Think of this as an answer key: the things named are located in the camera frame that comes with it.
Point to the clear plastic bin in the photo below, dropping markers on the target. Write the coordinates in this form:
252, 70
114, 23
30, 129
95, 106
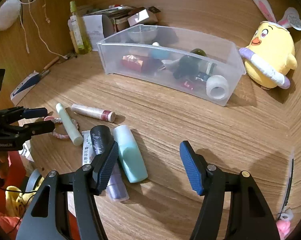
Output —
110, 60

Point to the yellow tube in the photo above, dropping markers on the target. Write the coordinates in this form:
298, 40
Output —
73, 42

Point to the red clothing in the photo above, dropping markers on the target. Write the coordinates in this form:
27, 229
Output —
14, 167

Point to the white ointment tube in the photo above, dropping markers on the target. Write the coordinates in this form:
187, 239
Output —
86, 150

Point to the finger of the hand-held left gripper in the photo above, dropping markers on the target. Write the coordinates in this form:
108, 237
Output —
35, 112
43, 127

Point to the dark green bottle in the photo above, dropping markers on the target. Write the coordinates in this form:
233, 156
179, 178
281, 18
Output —
188, 65

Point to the translucent tube with red band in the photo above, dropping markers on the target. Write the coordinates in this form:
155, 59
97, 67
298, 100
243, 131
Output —
90, 111

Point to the pale green tube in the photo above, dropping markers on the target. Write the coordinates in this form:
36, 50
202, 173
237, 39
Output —
69, 125

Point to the white handwritten paper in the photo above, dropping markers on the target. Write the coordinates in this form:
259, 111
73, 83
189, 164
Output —
93, 27

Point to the yellow cloth item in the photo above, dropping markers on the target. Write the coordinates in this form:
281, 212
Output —
11, 200

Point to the small white box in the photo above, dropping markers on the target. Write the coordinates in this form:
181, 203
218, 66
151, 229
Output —
140, 17

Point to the red box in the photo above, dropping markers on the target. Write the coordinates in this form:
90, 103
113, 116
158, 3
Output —
138, 63

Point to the white tape roll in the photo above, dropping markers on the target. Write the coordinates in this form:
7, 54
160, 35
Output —
216, 78

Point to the green spray bottle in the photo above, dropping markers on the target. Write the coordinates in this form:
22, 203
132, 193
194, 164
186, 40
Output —
76, 30

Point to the mint green bottle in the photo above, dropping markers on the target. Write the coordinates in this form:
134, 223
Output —
130, 160

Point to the grey tape roll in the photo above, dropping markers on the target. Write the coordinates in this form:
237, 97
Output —
33, 177

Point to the red foil packet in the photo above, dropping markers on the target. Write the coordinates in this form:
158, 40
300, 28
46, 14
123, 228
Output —
188, 84

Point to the white plush toy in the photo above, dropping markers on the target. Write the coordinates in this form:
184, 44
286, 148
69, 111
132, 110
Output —
6, 15

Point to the purple bottle with black cap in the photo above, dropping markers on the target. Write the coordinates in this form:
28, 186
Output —
100, 137

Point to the blue and white box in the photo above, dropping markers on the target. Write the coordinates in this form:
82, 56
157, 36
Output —
25, 87

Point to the yellow chick plush toy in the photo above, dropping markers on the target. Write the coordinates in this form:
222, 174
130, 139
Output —
270, 52

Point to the pink paw toy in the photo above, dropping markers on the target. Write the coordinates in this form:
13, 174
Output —
283, 227

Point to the wooden stick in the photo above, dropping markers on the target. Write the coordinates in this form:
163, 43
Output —
51, 62

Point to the red and white glue tube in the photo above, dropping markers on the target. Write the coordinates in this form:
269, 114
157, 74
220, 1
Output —
116, 5

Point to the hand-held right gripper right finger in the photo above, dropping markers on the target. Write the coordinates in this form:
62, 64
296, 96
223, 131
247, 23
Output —
191, 170

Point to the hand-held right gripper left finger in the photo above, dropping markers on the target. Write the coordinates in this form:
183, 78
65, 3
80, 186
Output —
106, 170

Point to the stack of booklets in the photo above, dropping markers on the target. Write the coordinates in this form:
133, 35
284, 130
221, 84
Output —
110, 11

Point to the black headband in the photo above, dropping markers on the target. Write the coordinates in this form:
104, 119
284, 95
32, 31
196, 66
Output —
289, 177

